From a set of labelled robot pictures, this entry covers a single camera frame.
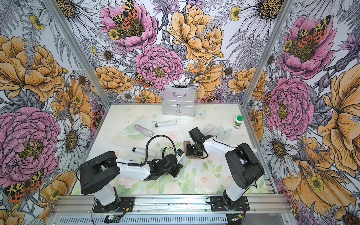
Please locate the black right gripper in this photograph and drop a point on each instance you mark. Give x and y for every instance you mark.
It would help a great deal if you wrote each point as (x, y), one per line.
(188, 151)

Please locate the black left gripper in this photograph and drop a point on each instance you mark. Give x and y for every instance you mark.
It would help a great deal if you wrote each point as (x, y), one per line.
(174, 174)

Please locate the white tube black cap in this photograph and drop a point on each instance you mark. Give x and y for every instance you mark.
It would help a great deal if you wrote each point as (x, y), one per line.
(184, 160)

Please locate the brown striped towel cloth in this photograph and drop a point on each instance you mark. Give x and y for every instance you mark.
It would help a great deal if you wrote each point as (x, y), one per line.
(185, 146)

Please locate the white tube purple cap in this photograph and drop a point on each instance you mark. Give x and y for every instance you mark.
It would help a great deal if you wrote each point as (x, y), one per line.
(208, 129)

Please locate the white tube dark blue cap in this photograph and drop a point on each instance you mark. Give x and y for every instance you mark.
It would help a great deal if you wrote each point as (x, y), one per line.
(217, 132)

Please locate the white tube red cap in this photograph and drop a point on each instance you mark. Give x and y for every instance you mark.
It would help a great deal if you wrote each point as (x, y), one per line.
(222, 137)

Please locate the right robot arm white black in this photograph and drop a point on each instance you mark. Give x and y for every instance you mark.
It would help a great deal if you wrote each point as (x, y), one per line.
(245, 168)

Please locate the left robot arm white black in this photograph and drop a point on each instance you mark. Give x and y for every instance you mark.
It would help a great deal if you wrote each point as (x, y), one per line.
(97, 173)

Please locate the white tube teal cap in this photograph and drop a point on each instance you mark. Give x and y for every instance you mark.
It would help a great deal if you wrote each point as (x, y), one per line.
(166, 123)

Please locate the purple metallic tube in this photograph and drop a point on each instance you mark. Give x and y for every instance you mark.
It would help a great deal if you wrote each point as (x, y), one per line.
(144, 131)

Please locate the silver aluminium first aid case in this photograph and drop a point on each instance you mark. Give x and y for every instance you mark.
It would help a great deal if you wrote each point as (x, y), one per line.
(179, 101)

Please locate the white bottle green cap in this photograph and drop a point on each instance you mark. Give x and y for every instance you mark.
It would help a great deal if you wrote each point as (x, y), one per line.
(238, 121)

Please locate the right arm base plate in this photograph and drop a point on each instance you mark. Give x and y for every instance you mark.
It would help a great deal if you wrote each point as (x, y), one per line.
(224, 204)

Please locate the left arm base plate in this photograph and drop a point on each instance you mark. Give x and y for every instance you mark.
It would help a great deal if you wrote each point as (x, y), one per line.
(120, 205)

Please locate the aluminium front rail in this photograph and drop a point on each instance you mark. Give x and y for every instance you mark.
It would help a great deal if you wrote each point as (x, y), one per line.
(172, 204)

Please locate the white slotted cable duct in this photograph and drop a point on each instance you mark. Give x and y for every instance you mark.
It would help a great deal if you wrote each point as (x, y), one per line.
(196, 219)

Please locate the right aluminium corner post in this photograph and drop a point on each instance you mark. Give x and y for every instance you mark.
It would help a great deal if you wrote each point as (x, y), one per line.
(281, 21)

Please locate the aluminium corner post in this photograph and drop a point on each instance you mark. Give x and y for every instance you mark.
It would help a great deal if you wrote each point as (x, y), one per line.
(73, 43)
(281, 21)

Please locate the left aluminium corner post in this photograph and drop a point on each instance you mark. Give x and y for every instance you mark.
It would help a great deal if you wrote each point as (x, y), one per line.
(73, 43)

